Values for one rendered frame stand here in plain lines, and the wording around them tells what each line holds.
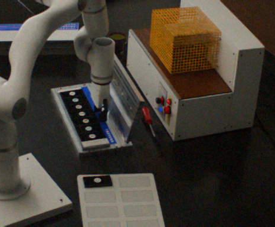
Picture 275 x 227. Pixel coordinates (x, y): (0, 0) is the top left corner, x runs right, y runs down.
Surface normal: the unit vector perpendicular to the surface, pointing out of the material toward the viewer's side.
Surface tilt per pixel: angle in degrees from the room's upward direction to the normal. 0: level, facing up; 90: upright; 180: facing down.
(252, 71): 90
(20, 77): 51
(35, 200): 0
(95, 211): 0
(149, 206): 0
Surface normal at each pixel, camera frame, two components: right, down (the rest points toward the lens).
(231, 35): 0.06, -0.82
